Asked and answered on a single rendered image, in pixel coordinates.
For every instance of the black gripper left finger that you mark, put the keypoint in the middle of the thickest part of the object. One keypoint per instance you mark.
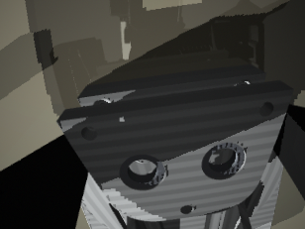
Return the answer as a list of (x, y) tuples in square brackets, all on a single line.
[(44, 189)]

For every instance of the grey housing plate with two holes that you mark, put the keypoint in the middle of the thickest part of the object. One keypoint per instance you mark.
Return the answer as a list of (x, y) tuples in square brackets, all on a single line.
[(179, 133)]

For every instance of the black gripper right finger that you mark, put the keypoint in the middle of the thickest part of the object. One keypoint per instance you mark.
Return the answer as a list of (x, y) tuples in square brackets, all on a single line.
[(290, 145)]

